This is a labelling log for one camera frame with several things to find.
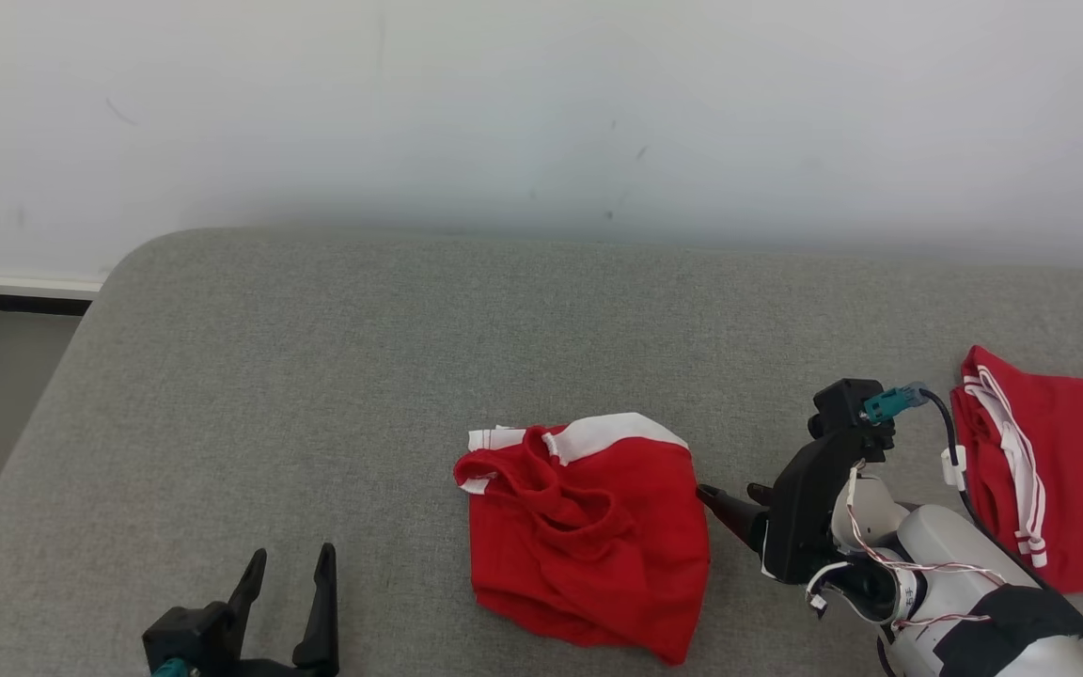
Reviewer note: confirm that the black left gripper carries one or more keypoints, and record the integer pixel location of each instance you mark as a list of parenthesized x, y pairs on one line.
[(269, 669)]

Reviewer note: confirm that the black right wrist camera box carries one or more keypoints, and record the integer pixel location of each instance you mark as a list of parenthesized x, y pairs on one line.
[(842, 404)]

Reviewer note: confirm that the grey fabric sofa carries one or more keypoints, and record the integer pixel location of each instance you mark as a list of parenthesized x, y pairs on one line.
[(316, 376)]

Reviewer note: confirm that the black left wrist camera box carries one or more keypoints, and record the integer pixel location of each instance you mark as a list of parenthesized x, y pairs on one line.
[(184, 635)]

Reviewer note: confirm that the white wall baseboard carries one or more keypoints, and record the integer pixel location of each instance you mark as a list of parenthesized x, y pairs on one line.
[(15, 284)]

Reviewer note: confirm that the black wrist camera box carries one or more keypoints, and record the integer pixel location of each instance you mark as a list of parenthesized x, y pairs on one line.
[(842, 404), (184, 635)]

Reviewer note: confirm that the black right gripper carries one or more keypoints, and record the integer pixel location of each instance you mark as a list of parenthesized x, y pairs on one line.
[(809, 508)]

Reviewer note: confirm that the red shorts with white stripe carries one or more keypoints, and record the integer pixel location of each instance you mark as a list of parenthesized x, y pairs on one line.
[(598, 564)]

